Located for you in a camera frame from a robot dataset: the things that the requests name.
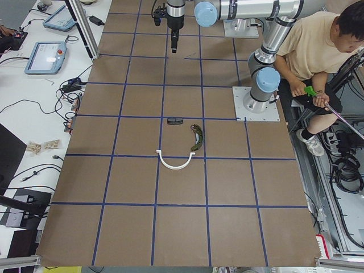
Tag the black monitor corner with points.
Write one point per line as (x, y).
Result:
(12, 151)

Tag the black power adapter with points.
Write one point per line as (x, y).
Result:
(95, 20)

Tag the grey brake pad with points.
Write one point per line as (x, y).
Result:
(175, 121)

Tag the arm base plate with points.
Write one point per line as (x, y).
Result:
(248, 109)
(241, 28)

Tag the person in beige shirt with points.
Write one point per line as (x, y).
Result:
(315, 47)

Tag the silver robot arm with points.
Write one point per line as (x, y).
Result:
(265, 77)
(208, 12)

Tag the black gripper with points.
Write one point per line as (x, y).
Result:
(174, 23)

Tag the green brake shoe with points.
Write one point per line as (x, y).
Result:
(199, 136)

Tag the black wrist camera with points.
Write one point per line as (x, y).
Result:
(158, 13)

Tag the upper teach pendant tablet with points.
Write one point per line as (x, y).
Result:
(60, 20)

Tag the aluminium frame post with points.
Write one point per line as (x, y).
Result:
(81, 22)

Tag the lower teach pendant tablet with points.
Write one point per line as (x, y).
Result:
(46, 58)

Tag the teach pendant tablet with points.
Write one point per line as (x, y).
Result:
(46, 58)
(60, 20)

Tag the green handled reacher tool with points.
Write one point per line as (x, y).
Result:
(327, 105)

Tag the white curved plastic part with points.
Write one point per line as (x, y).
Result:
(175, 163)

